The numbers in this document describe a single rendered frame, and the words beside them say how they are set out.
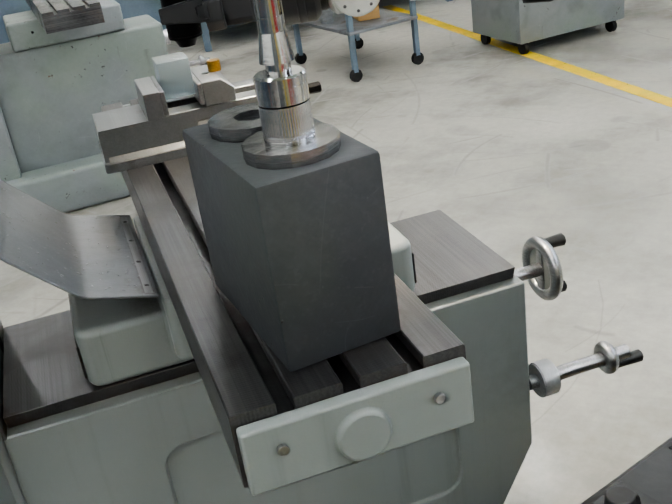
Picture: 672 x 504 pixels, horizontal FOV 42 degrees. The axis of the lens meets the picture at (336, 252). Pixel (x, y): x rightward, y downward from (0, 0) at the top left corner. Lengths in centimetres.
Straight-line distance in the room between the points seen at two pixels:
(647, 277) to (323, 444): 229
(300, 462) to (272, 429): 5
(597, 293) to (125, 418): 193
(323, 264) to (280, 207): 7
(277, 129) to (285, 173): 4
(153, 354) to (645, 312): 186
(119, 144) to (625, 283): 192
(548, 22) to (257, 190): 510
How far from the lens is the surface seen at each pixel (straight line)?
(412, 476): 150
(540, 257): 158
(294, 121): 78
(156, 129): 146
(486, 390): 146
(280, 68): 78
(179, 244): 114
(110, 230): 141
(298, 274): 78
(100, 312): 127
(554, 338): 268
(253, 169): 78
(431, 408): 83
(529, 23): 570
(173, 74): 147
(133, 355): 124
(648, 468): 131
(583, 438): 231
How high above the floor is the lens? 143
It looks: 26 degrees down
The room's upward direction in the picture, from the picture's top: 9 degrees counter-clockwise
